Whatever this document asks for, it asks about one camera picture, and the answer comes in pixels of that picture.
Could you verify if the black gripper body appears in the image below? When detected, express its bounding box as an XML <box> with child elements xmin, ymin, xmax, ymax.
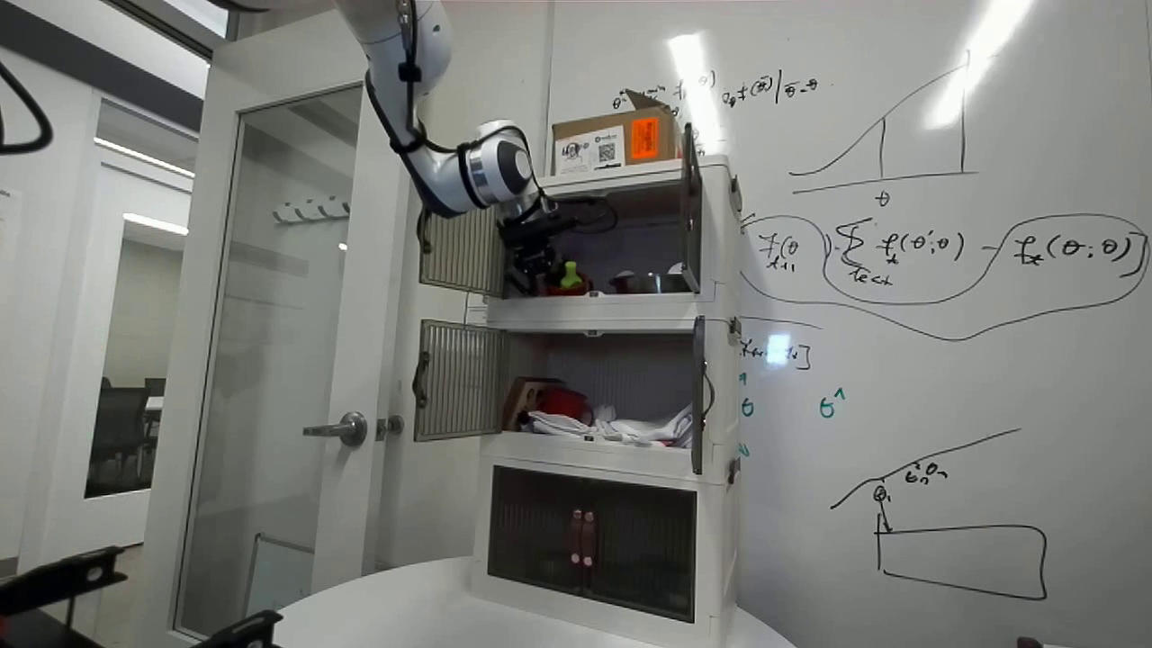
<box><xmin>498</xmin><ymin>203</ymin><xmax>570</xmax><ymax>262</ymax></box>

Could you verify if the white stacked cabinet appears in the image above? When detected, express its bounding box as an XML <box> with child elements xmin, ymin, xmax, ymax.
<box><xmin>463</xmin><ymin>151</ymin><xmax>748</xmax><ymax>648</ymax></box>

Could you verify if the red packet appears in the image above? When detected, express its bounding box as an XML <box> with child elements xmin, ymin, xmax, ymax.
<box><xmin>501</xmin><ymin>376</ymin><xmax>595</xmax><ymax>433</ymax></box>

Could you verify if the cardboard box with labels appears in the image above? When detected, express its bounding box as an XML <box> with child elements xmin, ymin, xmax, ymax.
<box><xmin>548</xmin><ymin>103</ymin><xmax>687</xmax><ymax>180</ymax></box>

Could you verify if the white room door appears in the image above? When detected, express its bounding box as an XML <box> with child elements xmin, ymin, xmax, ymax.
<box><xmin>147</xmin><ymin>21</ymin><xmax>416</xmax><ymax>640</ymax></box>

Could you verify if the crumpled white cloth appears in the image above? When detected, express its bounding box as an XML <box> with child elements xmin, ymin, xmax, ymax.
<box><xmin>526</xmin><ymin>403</ymin><xmax>699</xmax><ymax>449</ymax></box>

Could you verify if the dark glass window panel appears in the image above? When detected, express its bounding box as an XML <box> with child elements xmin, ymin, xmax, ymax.
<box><xmin>81</xmin><ymin>219</ymin><xmax>184</xmax><ymax>501</ymax></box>

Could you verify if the short black metal bar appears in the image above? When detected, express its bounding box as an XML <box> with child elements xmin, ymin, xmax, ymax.
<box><xmin>193</xmin><ymin>609</ymin><xmax>289</xmax><ymax>648</ymax></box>

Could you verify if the long black metal bar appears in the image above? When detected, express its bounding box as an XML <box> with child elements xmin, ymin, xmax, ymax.
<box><xmin>0</xmin><ymin>541</ymin><xmax>145</xmax><ymax>624</ymax></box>

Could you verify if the white wall hook rack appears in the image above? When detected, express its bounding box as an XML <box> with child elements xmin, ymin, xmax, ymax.
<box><xmin>268</xmin><ymin>196</ymin><xmax>356</xmax><ymax>231</ymax></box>

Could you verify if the metal door lever handle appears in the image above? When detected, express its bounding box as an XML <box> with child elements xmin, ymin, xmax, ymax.
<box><xmin>298</xmin><ymin>411</ymin><xmax>370</xmax><ymax>453</ymax></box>

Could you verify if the large wall whiteboard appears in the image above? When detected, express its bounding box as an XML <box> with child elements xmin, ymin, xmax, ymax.
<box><xmin>542</xmin><ymin>0</ymin><xmax>1152</xmax><ymax>648</ymax></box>

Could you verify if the black hanging cable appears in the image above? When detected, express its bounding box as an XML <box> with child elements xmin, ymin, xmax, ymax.
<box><xmin>0</xmin><ymin>57</ymin><xmax>56</xmax><ymax>157</ymax></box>

